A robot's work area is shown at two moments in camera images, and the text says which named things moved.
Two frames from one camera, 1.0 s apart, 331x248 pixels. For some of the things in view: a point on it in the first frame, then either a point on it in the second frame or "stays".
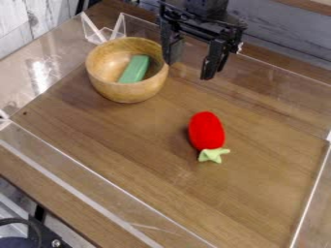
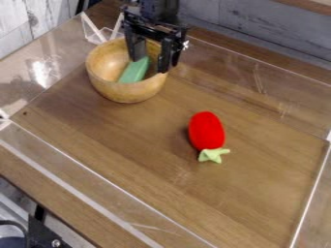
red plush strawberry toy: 207,135 stays
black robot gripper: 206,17 to 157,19
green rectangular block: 137,69 stays
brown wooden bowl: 106,60 stays
